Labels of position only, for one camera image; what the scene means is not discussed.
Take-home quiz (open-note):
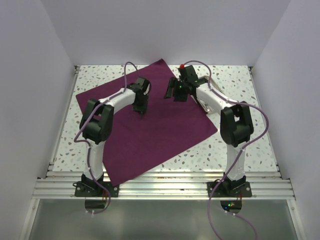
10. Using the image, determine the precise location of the purple cloth mat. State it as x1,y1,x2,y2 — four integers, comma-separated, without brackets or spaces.
76,60,217,186

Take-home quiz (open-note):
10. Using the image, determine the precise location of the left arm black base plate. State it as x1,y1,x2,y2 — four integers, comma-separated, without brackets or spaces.
72,181,120,198

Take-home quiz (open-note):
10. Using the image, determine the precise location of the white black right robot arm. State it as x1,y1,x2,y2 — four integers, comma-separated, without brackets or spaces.
164,64,254,197

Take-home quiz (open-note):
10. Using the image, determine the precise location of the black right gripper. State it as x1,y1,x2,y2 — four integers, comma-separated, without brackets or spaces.
164,77,188,103

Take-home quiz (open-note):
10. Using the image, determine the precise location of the stainless steel tray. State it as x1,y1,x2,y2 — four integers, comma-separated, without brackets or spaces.
195,75,226,114

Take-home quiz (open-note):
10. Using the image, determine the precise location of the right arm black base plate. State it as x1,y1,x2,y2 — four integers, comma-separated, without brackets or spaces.
212,181,253,198

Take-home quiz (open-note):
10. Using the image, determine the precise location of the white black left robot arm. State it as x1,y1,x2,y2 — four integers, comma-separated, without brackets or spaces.
74,77,152,197

